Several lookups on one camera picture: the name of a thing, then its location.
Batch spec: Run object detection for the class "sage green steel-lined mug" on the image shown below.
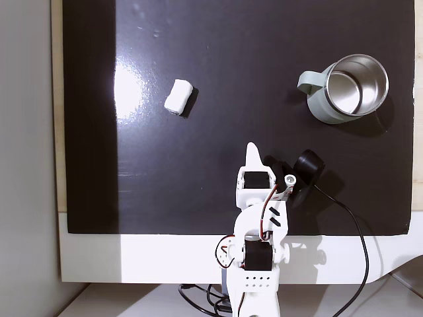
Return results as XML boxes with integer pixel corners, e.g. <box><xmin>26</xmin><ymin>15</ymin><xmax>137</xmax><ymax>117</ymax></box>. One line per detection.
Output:
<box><xmin>296</xmin><ymin>54</ymin><xmax>390</xmax><ymax>125</ymax></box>

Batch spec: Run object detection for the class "red servo wire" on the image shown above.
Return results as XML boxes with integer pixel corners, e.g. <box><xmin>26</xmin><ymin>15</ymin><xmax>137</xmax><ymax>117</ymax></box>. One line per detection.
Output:
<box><xmin>260</xmin><ymin>184</ymin><xmax>280</xmax><ymax>240</ymax></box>

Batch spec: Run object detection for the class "white gauze roll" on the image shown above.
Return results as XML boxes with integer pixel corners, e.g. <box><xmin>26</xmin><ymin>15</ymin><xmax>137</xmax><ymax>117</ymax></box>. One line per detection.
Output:
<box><xmin>164</xmin><ymin>78</ymin><xmax>194</xmax><ymax>116</ymax></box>

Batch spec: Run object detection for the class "black oval wrist camera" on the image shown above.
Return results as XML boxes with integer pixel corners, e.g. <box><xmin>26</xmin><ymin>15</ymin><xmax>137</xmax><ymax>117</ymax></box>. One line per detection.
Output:
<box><xmin>264</xmin><ymin>149</ymin><xmax>327</xmax><ymax>209</ymax></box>

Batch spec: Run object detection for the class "black table mat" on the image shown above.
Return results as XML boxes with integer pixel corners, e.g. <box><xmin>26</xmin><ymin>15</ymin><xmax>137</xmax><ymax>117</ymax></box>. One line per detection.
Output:
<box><xmin>61</xmin><ymin>0</ymin><xmax>416</xmax><ymax>237</ymax></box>

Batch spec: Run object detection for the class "black cable bundle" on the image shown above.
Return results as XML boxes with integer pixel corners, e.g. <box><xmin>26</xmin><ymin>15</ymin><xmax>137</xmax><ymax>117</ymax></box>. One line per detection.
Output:
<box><xmin>178</xmin><ymin>283</ymin><xmax>232</xmax><ymax>313</ymax></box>

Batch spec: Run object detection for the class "black camera cable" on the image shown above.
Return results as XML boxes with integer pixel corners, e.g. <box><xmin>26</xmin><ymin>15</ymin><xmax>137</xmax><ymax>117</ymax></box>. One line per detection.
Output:
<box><xmin>312</xmin><ymin>184</ymin><xmax>370</xmax><ymax>317</ymax></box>

